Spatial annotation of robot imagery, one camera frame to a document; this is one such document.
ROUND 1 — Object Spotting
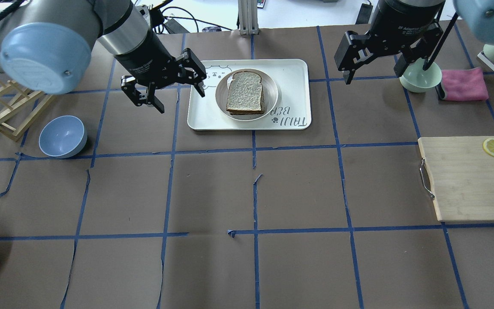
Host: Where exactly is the bread slice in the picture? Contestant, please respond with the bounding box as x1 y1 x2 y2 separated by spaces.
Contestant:
226 85 266 115
226 71 265 115

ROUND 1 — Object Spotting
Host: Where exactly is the wooden cutting board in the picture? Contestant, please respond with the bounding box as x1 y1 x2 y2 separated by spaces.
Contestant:
418 136 494 221

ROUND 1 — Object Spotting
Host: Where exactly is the bread slice on plate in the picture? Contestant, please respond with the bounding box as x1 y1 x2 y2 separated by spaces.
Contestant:
226 85 266 115

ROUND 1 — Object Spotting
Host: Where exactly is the cream bear tray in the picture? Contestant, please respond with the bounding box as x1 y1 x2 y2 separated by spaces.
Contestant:
187 59 312 130

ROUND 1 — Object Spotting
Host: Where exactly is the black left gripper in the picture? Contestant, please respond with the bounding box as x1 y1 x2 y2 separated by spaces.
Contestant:
115 30 207 114

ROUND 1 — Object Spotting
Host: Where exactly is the blue bowl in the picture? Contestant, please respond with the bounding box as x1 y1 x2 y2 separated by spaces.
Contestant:
39 115 87 159

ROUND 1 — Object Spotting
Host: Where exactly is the aluminium frame post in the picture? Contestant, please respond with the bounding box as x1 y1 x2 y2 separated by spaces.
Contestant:
238 0 259 36

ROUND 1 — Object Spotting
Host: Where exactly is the mint green bowl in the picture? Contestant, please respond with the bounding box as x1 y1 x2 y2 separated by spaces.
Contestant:
399 59 442 93

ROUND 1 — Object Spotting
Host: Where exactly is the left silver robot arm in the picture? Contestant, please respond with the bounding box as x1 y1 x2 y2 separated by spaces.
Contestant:
0 0 207 113

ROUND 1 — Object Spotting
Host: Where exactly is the round cream plate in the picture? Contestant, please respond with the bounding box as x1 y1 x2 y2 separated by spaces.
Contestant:
214 68 280 122

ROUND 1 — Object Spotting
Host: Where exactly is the wooden cup rack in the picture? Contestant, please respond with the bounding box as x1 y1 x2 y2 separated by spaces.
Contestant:
0 80 57 142

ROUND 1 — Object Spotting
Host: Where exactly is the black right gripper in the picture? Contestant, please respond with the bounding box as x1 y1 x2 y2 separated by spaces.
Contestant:
334 0 459 85

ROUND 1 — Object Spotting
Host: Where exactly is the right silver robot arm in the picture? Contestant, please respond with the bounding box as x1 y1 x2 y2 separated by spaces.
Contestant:
334 0 494 84

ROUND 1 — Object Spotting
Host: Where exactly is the pink cloth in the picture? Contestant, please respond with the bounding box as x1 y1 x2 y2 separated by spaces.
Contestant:
434 67 489 102

